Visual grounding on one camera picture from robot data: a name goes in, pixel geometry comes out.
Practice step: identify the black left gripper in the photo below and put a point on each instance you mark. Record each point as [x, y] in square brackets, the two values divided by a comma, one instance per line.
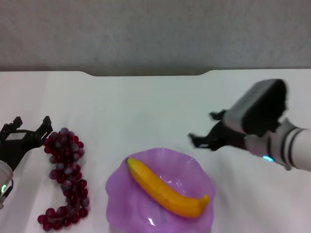
[17, 145]

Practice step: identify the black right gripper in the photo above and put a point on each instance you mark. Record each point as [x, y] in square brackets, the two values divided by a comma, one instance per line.
[226, 136]

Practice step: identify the red grape bunch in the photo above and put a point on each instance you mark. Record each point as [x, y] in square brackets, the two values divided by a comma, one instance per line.
[64, 170]

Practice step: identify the yellow banana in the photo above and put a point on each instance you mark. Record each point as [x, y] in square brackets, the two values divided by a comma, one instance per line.
[162, 188]

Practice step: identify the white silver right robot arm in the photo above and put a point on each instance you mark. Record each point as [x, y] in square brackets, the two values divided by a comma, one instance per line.
[291, 150]

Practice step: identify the purple wavy plate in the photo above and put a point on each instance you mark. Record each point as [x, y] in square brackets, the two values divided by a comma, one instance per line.
[136, 206]

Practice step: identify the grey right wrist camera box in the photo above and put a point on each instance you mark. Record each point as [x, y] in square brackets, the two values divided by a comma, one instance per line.
[255, 109]

